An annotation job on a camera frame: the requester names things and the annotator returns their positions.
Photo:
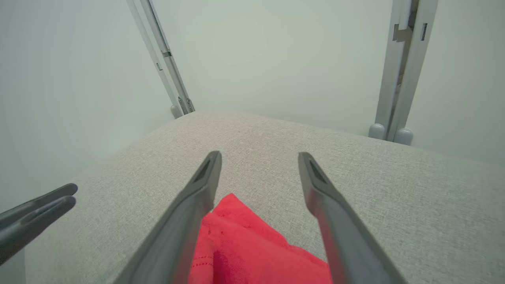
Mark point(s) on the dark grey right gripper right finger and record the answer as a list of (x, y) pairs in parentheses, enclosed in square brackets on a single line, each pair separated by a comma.
[(351, 248)]

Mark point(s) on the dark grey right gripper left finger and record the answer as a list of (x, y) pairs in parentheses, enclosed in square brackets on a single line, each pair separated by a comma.
[(173, 244)]

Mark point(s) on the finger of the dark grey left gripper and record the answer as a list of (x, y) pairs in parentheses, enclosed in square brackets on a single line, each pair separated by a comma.
[(35, 225), (39, 203)]

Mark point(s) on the red shirt with white sleeves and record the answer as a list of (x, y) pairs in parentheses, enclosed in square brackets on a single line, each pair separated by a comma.
[(244, 244)]

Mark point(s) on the grey partition post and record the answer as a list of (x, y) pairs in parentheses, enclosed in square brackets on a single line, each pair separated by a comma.
[(390, 79), (169, 63)]

